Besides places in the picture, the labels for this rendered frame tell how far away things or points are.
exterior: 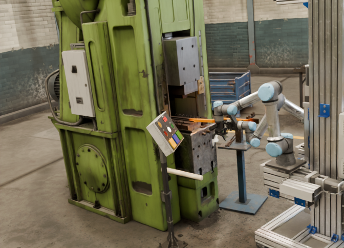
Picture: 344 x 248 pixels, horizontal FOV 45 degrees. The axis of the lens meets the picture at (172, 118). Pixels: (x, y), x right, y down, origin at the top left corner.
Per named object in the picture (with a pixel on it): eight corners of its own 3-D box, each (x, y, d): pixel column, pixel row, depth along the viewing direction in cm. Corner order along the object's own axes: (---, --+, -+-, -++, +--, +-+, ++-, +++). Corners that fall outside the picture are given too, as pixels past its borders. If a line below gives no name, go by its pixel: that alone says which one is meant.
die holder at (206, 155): (217, 165, 412) (214, 123, 400) (195, 180, 385) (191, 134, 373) (175, 157, 448) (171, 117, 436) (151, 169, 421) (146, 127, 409)
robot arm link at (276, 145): (289, 152, 303) (280, 80, 293) (280, 159, 292) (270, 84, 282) (275, 151, 311) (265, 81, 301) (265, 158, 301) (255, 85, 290)
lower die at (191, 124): (200, 126, 394) (200, 118, 392) (188, 132, 379) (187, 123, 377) (168, 122, 421) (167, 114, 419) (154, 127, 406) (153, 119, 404)
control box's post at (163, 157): (175, 245, 366) (163, 130, 337) (173, 247, 363) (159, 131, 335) (172, 244, 368) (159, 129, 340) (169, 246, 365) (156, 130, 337)
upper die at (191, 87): (197, 90, 385) (197, 80, 382) (184, 95, 370) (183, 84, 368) (164, 88, 412) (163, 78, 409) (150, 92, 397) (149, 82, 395)
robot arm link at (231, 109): (239, 103, 321) (228, 102, 328) (232, 106, 313) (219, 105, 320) (240, 112, 323) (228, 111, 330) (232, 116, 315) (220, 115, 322)
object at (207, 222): (238, 210, 416) (238, 209, 415) (205, 237, 374) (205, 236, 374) (207, 201, 441) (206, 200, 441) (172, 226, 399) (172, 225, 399)
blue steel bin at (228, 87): (252, 106, 813) (251, 69, 794) (239, 117, 746) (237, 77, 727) (197, 104, 870) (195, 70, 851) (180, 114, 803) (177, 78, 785)
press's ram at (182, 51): (205, 77, 392) (202, 35, 381) (180, 85, 364) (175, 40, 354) (172, 76, 419) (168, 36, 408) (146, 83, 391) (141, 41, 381)
